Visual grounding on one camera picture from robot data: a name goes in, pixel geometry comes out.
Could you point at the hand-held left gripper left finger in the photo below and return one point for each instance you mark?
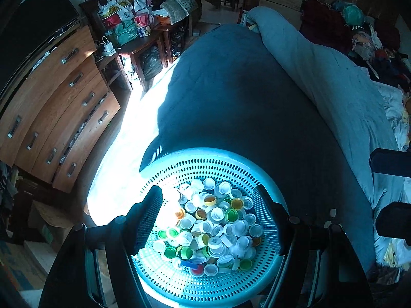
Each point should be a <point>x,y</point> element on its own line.
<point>147,218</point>

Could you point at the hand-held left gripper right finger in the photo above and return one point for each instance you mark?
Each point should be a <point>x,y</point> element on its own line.
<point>268,211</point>

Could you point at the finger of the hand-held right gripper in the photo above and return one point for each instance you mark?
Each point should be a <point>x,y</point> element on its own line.
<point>391,163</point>
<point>395,219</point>

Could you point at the pile of bottle caps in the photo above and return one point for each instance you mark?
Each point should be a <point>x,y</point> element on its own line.
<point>218,224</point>

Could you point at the teal perforated plastic basket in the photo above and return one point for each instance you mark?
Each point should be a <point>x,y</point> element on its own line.
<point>208,162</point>

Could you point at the white patterned quilt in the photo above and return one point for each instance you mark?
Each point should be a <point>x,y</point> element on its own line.
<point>396,112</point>

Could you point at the pale bottle cap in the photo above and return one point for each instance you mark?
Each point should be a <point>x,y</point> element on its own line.
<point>333,212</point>
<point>327,223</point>

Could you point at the small cardboard box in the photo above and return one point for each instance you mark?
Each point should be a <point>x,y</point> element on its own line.
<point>48,218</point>

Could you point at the light blue duvet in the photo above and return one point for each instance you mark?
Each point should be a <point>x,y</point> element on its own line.
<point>321,80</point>

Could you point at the pile of clothes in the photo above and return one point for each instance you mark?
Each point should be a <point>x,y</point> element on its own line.
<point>369,38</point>

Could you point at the wooden dresser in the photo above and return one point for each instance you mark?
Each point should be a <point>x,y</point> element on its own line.
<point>54,102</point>

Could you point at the teal fabric bundle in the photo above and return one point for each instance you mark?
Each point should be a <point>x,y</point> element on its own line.
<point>353,14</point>

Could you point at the dark plastic bag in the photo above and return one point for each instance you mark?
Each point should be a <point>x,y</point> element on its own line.
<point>151,62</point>

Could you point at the white power strip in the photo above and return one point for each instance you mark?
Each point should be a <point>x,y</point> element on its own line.
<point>107,49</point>

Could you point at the dark wooden side table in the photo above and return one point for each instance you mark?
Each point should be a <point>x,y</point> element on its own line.
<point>138,43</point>

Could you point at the green shopping bag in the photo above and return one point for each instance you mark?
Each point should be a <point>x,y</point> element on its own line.
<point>123,32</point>

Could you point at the red instant noodle cup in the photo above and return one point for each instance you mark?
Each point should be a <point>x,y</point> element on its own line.
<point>143,25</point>

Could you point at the white and yellow shopping bag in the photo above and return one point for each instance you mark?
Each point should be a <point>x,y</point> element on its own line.
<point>114,9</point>

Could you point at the white woven bag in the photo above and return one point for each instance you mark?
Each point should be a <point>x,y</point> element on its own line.
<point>178,6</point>

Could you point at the black television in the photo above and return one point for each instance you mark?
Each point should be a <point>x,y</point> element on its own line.
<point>35,19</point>

